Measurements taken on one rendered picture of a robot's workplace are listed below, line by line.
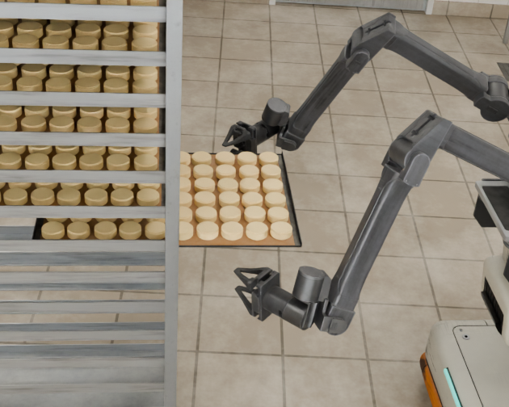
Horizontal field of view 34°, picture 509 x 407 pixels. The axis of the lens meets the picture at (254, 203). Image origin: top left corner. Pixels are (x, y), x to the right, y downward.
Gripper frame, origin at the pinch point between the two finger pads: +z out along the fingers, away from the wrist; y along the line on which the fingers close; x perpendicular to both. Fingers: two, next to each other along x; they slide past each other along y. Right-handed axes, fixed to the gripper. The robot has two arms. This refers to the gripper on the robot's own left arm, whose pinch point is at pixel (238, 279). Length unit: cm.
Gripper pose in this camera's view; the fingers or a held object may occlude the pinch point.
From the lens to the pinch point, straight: 188.3
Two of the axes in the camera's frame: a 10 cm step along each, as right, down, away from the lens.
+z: -7.6, -3.6, 5.3
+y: 0.3, 8.1, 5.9
